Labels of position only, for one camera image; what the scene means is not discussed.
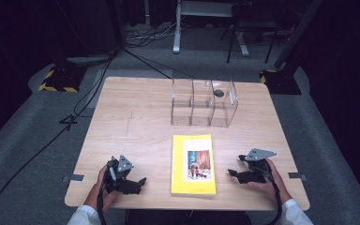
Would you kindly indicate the white desk frame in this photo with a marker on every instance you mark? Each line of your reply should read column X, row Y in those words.
column 176, row 31

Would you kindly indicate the black yellow striped stand base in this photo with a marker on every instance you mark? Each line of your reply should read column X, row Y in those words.
column 61, row 79
column 281, row 82

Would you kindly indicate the grey slanted metal pole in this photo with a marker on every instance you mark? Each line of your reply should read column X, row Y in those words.
column 296, row 34

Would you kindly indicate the grey tape strip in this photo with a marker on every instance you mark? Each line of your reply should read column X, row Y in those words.
column 296, row 176
column 75, row 178

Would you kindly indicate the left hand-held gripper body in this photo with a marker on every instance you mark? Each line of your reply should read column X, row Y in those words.
column 125, row 163

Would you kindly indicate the clear acrylic book rack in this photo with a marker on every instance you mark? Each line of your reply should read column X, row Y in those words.
column 201, row 108

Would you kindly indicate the person's left hand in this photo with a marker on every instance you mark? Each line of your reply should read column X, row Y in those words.
column 110, row 197

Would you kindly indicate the black chair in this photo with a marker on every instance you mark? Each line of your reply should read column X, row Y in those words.
column 253, row 22

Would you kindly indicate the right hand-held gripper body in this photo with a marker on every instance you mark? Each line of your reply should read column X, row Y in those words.
column 258, row 154

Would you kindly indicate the person's right hand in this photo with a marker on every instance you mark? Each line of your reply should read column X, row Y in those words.
column 276, row 184

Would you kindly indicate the yellow book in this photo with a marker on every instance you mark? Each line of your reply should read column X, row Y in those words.
column 178, row 168

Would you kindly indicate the person's dark legs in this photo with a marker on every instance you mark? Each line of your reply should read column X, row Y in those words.
column 184, row 217

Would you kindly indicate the black round table grommet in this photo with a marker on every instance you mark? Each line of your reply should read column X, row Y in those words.
column 219, row 93

